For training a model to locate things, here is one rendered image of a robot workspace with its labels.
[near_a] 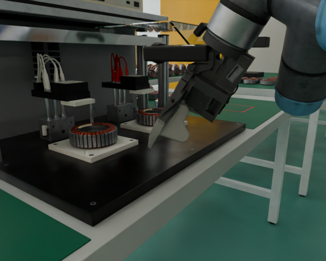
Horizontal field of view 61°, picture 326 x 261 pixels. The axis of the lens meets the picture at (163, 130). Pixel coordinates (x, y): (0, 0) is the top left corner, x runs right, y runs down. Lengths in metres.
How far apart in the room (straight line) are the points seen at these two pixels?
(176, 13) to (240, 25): 4.26
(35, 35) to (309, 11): 0.54
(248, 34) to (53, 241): 0.38
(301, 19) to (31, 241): 0.43
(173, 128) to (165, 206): 0.14
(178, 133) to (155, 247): 1.18
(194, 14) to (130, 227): 4.19
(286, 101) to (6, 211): 0.47
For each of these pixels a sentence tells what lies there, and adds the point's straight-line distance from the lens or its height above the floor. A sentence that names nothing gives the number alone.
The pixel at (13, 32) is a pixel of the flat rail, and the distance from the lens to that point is 0.67.
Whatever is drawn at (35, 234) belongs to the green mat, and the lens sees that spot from 0.43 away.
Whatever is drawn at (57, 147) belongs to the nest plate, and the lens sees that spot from 0.67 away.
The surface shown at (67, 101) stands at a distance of 0.68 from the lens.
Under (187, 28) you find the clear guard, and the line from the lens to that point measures 0.76.
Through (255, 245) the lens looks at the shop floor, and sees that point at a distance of 1.67.
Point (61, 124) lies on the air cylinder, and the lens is 0.77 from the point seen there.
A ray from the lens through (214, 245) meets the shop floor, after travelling 1.62.
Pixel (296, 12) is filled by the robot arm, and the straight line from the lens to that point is 0.37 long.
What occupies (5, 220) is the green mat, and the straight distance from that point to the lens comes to 0.49.
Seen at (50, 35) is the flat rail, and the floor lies 1.03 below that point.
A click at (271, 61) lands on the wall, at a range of 5.92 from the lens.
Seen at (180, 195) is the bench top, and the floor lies 0.73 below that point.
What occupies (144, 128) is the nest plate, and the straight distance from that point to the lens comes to 0.79.
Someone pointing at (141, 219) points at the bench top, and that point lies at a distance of 0.44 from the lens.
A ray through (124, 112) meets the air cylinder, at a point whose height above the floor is 0.80.
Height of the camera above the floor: 0.99
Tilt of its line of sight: 16 degrees down
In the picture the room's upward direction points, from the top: straight up
